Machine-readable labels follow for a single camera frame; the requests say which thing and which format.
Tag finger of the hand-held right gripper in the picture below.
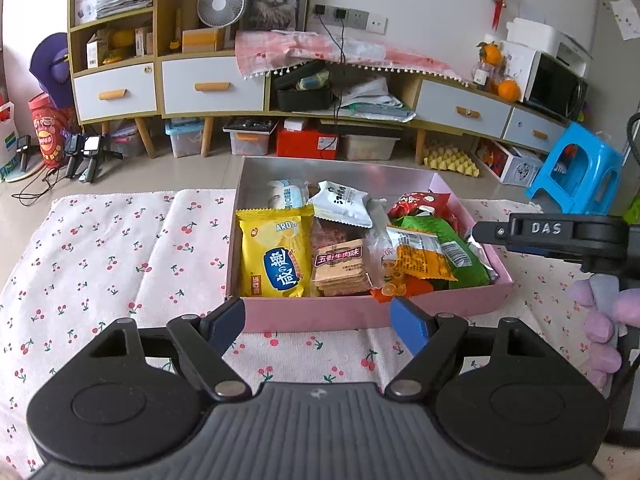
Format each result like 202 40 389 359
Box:
471 213 576 261

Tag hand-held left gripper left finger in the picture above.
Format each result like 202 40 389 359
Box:
75 296 253 403

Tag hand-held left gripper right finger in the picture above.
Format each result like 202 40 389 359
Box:
384 295 551 403

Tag orange snack packet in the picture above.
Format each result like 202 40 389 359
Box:
386 226 458 282

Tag yellow snack packet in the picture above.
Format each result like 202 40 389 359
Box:
236 206 316 300

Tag green snack bag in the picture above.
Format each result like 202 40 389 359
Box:
390 215 493 291

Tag pink cardboard box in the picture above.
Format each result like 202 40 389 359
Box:
225 156 516 333

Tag brown biscuit packet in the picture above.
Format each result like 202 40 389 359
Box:
310 239 373 298

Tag large red snack packet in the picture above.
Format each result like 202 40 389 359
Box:
387 191 436 218

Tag pink brown cake packet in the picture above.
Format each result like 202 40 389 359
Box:
311 220 368 251

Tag white black snack packet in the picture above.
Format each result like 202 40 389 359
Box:
307 180 375 230

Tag person's right hand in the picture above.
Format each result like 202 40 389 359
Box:
570 274 640 392

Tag white printed cardboard box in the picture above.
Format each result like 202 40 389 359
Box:
492 144 546 187

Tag blue plastic stool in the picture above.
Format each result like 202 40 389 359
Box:
525 121 625 216

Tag stack of yellow egg trays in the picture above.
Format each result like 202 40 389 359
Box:
424 144 481 178

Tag cherry print cloth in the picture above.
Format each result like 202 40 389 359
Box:
0 189 621 480

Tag white black microwave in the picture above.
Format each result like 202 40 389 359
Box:
502 42 590 123

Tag clear storage bin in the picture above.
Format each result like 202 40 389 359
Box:
341 132 401 162

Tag clear bin blue lid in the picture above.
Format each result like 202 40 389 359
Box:
165 116 206 158

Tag red cardboard box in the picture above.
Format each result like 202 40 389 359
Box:
276 121 341 158

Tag white foam box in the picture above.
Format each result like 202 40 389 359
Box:
505 17 591 63

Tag black handheld device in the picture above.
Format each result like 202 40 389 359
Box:
15 135 32 173
64 132 85 180
79 135 123 183

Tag pile of folded clothes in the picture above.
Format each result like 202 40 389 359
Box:
337 75 417 123

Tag wooden cabinet white drawers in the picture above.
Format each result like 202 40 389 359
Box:
67 0 573 166

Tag black bag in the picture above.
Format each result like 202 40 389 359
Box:
272 60 336 112

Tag red printed drum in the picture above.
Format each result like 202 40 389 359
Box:
27 92 68 170

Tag pink floral cloth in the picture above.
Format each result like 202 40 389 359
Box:
235 29 471 86

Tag white shopping bag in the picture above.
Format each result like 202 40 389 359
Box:
0 100 23 181

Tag yellow cardboard box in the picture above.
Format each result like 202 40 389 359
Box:
181 27 226 53

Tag purple fabric hat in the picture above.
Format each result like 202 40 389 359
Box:
29 32 71 111

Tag white desk fan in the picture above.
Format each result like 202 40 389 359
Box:
196 0 247 28

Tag thick black cable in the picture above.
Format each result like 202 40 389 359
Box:
625 112 640 161

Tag clear bin orange handle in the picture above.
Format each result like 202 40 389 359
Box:
223 116 280 156

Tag black power cable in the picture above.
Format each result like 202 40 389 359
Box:
320 10 348 153

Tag white wall sockets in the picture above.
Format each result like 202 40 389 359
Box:
312 4 388 36

